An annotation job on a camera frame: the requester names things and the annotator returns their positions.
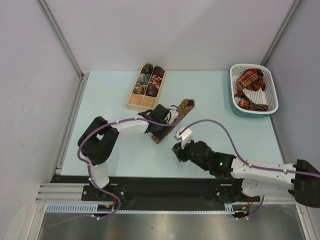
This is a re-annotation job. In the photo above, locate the brown floral tie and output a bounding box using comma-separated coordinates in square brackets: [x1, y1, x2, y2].
[151, 99, 195, 144]

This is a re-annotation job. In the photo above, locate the red plaid tie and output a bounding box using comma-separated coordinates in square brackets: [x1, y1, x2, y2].
[234, 68, 269, 112]

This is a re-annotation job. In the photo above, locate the rolled colourful patterned tie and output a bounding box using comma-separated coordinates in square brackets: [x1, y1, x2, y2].
[149, 74, 163, 88]

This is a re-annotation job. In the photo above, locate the wooden compartment box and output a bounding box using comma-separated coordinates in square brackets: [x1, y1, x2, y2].
[126, 66, 167, 112]

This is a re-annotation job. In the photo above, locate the white teal plastic basket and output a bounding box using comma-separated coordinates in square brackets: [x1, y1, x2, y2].
[229, 63, 279, 118]

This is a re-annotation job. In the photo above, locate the rolled camouflage tie top left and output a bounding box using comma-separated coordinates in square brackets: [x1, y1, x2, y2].
[141, 63, 154, 74]

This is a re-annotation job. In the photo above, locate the rolled blue grey tie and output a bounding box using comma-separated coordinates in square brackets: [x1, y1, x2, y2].
[137, 73, 151, 85]

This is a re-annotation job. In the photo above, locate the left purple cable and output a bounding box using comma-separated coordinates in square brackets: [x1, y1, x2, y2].
[47, 106, 181, 227]

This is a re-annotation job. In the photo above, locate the rolled dark red tie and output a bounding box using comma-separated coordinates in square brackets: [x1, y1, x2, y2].
[152, 66, 165, 78]

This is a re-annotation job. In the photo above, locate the left aluminium corner post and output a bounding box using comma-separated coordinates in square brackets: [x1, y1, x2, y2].
[36, 0, 84, 79]

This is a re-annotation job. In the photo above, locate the left aluminium side rail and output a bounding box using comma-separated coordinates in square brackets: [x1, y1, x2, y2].
[53, 72, 90, 175]

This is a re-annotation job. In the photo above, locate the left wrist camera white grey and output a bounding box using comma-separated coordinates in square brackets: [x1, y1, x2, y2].
[165, 105, 180, 125]

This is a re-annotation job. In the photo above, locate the aluminium corner post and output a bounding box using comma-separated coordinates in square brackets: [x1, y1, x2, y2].
[36, 0, 84, 79]
[260, 0, 304, 66]

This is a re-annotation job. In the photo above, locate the rolled dark purple tie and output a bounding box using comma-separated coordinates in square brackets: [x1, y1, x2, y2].
[145, 83, 160, 98]

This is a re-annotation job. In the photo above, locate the white slotted cable duct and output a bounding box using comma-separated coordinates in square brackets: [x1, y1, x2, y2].
[45, 203, 237, 215]

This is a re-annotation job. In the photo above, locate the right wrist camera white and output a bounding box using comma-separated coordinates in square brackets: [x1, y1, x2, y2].
[174, 126, 193, 149]

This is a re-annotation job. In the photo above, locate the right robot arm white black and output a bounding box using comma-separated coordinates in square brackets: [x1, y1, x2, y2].
[172, 140, 320, 208]

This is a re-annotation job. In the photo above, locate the aluminium front rail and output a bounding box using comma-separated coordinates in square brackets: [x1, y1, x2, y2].
[34, 182, 311, 205]

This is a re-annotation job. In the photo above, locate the rolled green camouflage tie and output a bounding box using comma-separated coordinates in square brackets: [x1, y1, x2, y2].
[132, 82, 148, 95]

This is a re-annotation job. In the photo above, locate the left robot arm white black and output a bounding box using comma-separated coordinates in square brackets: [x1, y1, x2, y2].
[77, 104, 183, 200]

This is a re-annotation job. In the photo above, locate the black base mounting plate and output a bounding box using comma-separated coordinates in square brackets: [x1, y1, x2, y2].
[49, 174, 293, 212]

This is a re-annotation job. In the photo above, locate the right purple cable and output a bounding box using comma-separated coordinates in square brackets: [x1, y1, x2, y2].
[181, 119, 320, 221]

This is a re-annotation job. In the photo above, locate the purple cable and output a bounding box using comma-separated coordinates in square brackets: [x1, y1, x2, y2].
[181, 119, 320, 221]
[47, 106, 181, 227]

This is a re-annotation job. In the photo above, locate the red navy striped tie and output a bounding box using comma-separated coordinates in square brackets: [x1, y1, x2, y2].
[248, 75, 267, 92]

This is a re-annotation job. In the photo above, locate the right aluminium corner post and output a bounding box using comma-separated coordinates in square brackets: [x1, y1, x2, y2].
[260, 0, 304, 66]

